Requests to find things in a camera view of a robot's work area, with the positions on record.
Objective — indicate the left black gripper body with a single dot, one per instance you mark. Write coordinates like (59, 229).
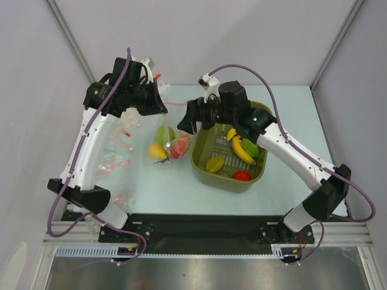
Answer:
(144, 98)

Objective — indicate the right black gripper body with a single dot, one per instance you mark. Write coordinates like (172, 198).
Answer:
(197, 112)

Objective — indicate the green cabbage toy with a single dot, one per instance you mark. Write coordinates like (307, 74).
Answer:
(164, 134)

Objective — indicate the red mango toy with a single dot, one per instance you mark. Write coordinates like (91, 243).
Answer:
(179, 148)

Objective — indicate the clear zip top bag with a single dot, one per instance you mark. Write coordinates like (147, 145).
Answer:
(170, 144)

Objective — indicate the long yellow banana toy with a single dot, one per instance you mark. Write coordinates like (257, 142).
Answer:
(240, 152)

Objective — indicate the olive green plastic bin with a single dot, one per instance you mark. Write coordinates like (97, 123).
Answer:
(211, 143)

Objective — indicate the green onion toy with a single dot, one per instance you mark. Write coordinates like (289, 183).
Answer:
(167, 160)

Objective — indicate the yellow lemon toy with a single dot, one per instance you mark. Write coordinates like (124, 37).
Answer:
(156, 151)

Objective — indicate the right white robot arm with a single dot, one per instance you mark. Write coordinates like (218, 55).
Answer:
(228, 104)

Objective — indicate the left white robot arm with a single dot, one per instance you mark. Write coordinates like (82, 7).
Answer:
(131, 84)

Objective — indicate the pile of zip bags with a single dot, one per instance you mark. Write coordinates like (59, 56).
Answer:
(116, 154)

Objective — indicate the small yellow banana toy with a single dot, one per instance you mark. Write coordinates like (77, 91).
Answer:
(231, 133)

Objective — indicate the yellow starfruit toy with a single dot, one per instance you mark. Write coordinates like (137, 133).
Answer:
(215, 164)

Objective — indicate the red tomato toy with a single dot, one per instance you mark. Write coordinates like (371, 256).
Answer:
(242, 175)

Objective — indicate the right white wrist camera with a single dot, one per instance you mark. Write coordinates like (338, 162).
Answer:
(210, 84)

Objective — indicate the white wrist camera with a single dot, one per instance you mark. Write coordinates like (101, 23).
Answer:
(210, 84)
(149, 64)

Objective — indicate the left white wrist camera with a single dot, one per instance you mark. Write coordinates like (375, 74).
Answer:
(149, 64)

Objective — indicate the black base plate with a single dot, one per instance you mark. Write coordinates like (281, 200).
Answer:
(210, 247)

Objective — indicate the aluminium frame rail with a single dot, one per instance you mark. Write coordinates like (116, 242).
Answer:
(333, 234)

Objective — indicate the white slotted cable duct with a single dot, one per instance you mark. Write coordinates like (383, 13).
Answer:
(96, 251)

